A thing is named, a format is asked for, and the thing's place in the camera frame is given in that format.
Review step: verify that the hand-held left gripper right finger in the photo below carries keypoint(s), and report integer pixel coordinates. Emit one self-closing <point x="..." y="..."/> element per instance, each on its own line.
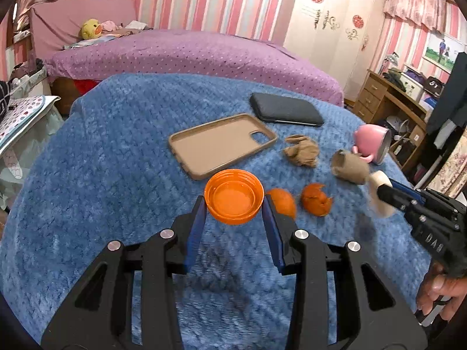
<point x="273" y="233"/>

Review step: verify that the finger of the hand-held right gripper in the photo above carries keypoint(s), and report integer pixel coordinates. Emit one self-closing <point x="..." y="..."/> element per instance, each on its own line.
<point x="406" y="189"/>
<point x="394" y="198"/>

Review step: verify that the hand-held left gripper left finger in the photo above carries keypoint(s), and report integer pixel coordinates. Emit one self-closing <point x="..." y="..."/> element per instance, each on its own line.
<point x="195" y="226"/>

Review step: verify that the cream paper cup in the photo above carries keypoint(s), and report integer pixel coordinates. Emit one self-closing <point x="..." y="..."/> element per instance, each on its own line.
<point x="379" y="179"/>

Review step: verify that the orange peel piece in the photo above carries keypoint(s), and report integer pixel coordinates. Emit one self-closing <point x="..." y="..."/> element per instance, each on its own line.
<point x="282" y="202"/>
<point x="313" y="200"/>

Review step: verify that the orange plastic lid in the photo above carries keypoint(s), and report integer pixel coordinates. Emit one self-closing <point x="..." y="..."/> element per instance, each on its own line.
<point x="233" y="198"/>

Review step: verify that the cardboard tube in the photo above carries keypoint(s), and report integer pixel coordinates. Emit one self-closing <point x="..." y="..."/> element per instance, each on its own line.
<point x="352" y="169"/>

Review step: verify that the brown paper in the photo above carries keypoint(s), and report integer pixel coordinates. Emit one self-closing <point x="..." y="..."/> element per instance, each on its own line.
<point x="302" y="151"/>

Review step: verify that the person's right hand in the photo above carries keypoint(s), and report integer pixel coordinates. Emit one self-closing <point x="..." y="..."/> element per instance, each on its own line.
<point x="437" y="291"/>

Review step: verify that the floral cloth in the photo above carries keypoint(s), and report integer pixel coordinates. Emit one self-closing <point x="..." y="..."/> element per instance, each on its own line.
<point x="452" y="167"/>

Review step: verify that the pink steel-lined mug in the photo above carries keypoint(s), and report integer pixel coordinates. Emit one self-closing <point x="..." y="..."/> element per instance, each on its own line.
<point x="368" y="138"/>

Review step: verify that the brown phone case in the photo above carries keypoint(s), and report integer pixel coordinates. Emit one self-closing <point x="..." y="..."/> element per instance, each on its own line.
<point x="215" y="146"/>

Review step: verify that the hanging dark garment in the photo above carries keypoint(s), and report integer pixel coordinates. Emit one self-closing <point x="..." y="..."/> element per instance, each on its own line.
<point x="450" y="105"/>

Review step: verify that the blue fleece blanket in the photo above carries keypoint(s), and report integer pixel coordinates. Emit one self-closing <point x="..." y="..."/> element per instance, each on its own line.
<point x="109" y="175"/>

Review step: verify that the white storage box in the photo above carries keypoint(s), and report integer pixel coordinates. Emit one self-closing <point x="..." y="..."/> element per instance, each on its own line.
<point x="412" y="87"/>

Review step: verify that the wooden desk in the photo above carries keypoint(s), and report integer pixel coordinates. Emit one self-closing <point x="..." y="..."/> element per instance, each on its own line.
<point x="372" y="91"/>

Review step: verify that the dark clothes pile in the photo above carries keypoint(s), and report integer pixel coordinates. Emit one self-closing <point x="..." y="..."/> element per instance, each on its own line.
<point x="394" y="78"/>

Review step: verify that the black smartphone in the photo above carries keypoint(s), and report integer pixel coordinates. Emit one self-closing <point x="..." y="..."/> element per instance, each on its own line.
<point x="284" y="109"/>

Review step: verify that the desk lamp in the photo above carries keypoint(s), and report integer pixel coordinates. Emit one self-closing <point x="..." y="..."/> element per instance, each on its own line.
<point x="390" y="60"/>

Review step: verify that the white wardrobe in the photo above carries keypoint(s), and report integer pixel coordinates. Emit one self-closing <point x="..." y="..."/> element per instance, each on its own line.
<point x="328" y="54"/>

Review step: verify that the purple polka-dot bed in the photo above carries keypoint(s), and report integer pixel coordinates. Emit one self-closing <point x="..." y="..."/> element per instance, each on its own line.
<point x="182" y="54"/>

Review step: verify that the pink curtain valance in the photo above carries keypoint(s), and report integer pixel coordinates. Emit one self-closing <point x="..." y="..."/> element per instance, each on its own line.
<point x="412" y="5"/>

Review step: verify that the polka-dot mat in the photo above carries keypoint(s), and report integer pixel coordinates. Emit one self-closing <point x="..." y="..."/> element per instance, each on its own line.
<point x="25" y="116"/>

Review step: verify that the brown garment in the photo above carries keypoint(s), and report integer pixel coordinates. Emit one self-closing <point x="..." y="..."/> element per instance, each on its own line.
<point x="127" y="32"/>

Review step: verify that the white cloth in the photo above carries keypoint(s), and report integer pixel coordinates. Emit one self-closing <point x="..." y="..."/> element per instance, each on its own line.
<point x="137" y="25"/>

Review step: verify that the pink plush toy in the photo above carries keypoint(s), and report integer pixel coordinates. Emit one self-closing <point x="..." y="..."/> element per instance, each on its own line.
<point x="108" y="25"/>

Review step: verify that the yellow duck plush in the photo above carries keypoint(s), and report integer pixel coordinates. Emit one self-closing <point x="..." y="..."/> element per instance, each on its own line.
<point x="90" y="29"/>

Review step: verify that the black white patterned bag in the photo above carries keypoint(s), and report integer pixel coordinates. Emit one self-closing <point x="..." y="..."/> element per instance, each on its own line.
<point x="3" y="96"/>

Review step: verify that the pink covered headboard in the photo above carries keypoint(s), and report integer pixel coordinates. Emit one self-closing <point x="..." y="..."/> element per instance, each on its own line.
<point x="62" y="22"/>

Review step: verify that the framed couple wall photo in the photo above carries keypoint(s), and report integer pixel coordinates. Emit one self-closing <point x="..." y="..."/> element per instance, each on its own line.
<point x="441" y="53"/>

